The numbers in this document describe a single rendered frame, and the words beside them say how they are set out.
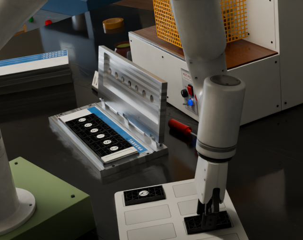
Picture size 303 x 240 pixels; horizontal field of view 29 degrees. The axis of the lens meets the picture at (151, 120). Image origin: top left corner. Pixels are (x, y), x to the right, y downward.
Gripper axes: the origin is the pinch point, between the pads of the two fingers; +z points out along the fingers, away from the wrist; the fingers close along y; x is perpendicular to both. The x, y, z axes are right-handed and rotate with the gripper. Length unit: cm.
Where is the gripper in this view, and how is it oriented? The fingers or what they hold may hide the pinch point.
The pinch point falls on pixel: (206, 214)
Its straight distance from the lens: 133.8
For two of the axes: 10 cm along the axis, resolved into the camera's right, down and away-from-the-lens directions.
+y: 1.0, 4.1, -9.1
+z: -0.8, 9.1, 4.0
